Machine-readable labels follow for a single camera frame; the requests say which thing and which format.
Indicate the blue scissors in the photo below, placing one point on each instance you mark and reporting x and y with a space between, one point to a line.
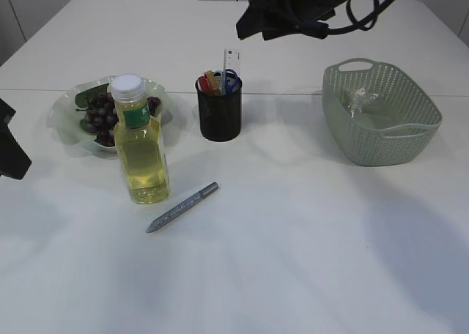
227 81

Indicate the clear plastic sheet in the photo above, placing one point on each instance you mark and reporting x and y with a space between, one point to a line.
361 102

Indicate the pale green wavy plate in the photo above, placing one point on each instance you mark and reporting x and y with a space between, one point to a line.
65 119

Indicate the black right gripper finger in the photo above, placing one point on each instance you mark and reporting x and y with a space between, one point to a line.
253 21
276 28

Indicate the black mesh pen holder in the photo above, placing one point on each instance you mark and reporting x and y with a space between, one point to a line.
220 117

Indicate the purple artificial grape bunch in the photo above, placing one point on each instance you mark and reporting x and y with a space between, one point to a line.
99 114

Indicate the green plastic woven basket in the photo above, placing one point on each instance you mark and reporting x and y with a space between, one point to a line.
397 135

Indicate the clear plastic ruler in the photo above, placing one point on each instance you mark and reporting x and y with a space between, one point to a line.
232 61

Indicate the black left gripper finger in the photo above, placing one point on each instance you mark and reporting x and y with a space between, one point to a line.
14 161

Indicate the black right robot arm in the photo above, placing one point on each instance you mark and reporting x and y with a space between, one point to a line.
280 18

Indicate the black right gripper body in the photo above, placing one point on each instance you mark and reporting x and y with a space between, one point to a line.
278 0

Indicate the yellow tea bottle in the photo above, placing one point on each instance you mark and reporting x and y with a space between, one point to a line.
145 170

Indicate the red glitter pen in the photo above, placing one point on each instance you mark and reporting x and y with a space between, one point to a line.
204 85

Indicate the gold glitter pen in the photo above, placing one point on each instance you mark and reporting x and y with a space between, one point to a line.
214 81

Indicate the silver glitter pen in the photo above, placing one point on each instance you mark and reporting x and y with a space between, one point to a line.
181 208

